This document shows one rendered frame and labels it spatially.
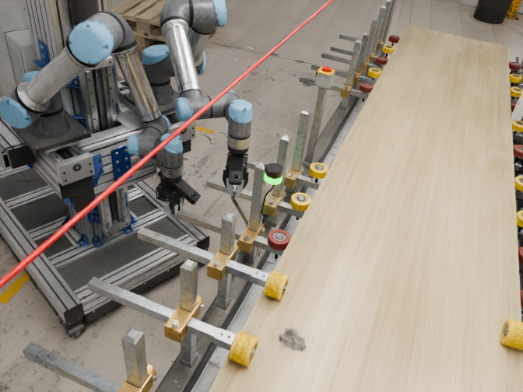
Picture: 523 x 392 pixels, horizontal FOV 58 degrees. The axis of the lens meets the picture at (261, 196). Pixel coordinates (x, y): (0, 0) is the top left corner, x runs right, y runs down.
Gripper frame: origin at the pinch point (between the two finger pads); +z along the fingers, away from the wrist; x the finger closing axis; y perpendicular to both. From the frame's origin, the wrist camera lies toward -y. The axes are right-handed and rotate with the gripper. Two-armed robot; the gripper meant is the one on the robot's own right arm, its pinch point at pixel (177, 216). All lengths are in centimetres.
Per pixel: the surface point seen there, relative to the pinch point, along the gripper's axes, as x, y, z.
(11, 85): -136, 233, 60
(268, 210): -20.0, -30.1, -0.8
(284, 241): 1.7, -44.2, -8.1
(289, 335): 38, -59, -8
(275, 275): 25, -49, -15
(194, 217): 0.8, -7.5, -3.4
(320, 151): -96, -32, 13
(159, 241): 26.5, -8.9, -13.1
